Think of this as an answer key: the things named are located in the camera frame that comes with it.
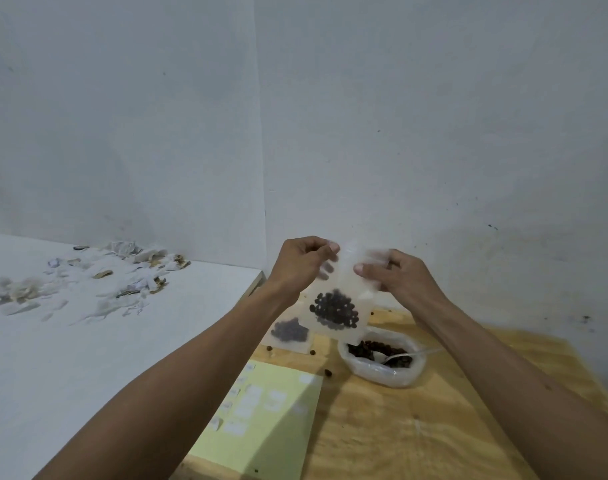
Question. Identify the person's left hand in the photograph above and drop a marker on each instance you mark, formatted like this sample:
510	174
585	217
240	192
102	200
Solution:
294	264

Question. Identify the metal spoon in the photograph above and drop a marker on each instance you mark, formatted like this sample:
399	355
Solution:
409	355

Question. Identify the small filled bean bag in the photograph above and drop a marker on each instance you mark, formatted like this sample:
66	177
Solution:
290	332

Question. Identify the person's right hand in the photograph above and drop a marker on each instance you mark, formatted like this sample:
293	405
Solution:
409	282

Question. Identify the cluster of dark beans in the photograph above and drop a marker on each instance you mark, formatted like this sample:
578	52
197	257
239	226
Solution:
335	309

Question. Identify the pale yellow label sheet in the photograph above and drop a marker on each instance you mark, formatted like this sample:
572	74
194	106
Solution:
264	434

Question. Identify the person's left forearm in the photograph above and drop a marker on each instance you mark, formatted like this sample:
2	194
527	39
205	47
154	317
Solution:
184	389

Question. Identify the person's left thumb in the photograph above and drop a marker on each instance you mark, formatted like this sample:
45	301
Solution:
326	249

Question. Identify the person's right forearm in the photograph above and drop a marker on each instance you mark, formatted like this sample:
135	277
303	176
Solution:
509	389

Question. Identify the clear plastic zip bag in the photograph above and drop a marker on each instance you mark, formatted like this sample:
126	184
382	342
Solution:
346	282

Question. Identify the group of white sticker labels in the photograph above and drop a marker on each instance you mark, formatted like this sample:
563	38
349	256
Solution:
249	404

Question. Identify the pile of torn paper scraps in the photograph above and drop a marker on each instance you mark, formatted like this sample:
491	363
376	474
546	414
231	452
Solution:
109	282

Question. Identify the person's right thumb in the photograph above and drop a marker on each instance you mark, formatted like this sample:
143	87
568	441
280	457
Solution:
368	270

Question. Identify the open plastic bag of beans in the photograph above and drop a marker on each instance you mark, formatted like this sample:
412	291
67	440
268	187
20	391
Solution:
379	374

